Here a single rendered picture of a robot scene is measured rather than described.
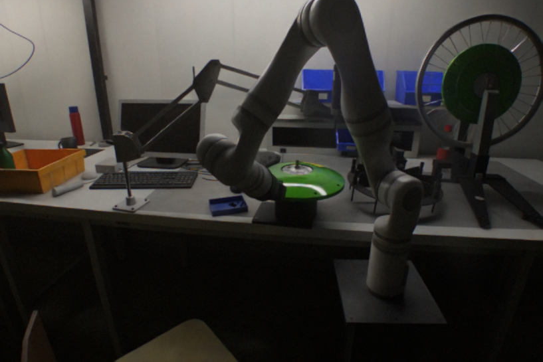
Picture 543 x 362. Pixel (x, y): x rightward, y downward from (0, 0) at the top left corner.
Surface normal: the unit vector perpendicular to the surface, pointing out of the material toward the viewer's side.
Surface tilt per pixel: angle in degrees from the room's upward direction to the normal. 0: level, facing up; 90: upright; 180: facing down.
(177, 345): 0
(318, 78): 90
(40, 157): 86
